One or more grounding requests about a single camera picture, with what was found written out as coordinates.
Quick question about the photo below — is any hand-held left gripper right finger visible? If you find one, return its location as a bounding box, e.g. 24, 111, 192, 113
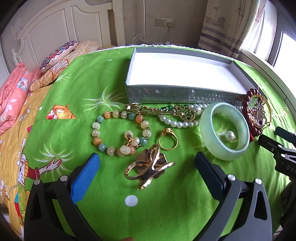
195, 152, 273, 241

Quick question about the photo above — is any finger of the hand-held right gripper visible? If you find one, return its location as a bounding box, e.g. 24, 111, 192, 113
275, 127, 296, 142
258, 135, 284, 154

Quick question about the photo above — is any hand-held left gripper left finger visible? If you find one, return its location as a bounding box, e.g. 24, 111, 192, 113
24, 152, 101, 241

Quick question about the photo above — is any gold bangle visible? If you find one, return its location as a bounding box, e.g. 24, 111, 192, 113
248, 94, 273, 128

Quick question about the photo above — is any small filigree brooch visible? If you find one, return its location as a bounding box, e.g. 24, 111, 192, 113
251, 104, 266, 121

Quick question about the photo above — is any pale green jade bangle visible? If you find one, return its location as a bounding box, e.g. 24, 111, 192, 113
199, 102, 251, 161

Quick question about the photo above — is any dark red bead bracelet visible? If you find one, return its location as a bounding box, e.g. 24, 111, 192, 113
242, 86, 263, 142

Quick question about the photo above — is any pearl necklace with green pendant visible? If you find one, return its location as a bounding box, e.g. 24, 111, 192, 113
159, 103, 210, 129

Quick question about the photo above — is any silver box with white lining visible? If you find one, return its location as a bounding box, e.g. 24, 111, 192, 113
125, 47, 258, 105

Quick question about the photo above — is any person's right forearm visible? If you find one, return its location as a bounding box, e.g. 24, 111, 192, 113
280, 178, 296, 232

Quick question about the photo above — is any pearl earring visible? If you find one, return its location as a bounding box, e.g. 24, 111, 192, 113
223, 130, 237, 142

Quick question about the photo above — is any green cartoon print cloth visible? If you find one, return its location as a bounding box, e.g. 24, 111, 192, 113
23, 44, 296, 241

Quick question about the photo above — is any yellow floral bedsheet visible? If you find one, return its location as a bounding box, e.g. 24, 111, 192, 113
0, 86, 56, 239

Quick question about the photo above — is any window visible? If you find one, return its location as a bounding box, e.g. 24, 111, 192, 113
240, 0, 296, 77

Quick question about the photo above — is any yellow floral pillow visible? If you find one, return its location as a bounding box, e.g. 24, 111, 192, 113
29, 40, 100, 92

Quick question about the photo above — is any pink floral quilt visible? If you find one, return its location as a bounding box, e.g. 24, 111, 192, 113
0, 62, 44, 136

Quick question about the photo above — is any embroidered round cushion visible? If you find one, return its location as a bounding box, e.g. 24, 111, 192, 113
39, 40, 78, 73

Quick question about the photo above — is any boat print curtain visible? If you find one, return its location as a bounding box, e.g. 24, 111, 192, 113
198, 0, 266, 57

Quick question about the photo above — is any white wooden headboard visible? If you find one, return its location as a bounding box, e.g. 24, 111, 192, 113
11, 0, 116, 70

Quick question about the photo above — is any white upright pole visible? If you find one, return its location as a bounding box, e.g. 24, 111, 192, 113
141, 0, 147, 44

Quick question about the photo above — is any multicolour bead bracelet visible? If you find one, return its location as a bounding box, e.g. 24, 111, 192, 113
92, 110, 152, 158

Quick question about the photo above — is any gold flower ring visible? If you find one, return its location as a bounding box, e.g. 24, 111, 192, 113
124, 143, 176, 192

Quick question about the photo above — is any white charger cable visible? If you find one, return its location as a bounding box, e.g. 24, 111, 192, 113
133, 22, 173, 46

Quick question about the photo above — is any wall socket plate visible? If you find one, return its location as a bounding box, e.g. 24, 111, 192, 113
155, 17, 175, 27

